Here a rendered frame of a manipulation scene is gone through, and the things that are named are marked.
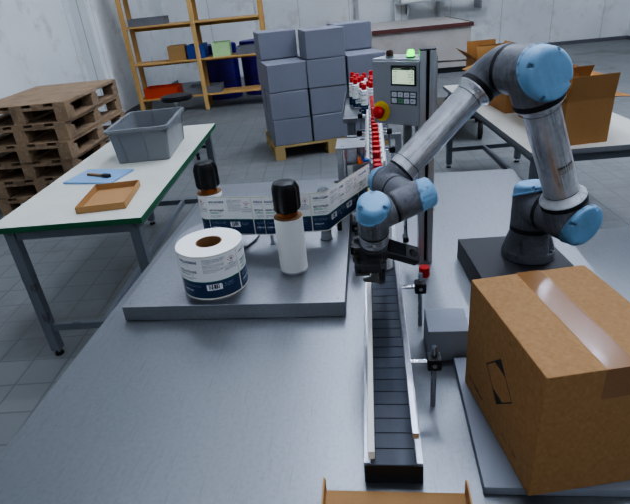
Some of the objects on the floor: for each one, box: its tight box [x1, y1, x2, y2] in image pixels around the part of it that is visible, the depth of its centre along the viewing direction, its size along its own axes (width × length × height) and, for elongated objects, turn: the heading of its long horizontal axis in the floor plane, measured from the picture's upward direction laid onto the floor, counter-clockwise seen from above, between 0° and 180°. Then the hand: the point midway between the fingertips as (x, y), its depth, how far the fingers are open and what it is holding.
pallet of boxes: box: [253, 20, 388, 161], centre depth 589 cm, size 133×89×132 cm
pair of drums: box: [206, 39, 262, 100], centre depth 970 cm, size 81×138×98 cm, turn 101°
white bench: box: [0, 123, 220, 356], centre depth 340 cm, size 190×75×80 cm, turn 9°
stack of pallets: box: [0, 79, 125, 216], centre depth 527 cm, size 143×97×100 cm
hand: (382, 279), depth 140 cm, fingers closed
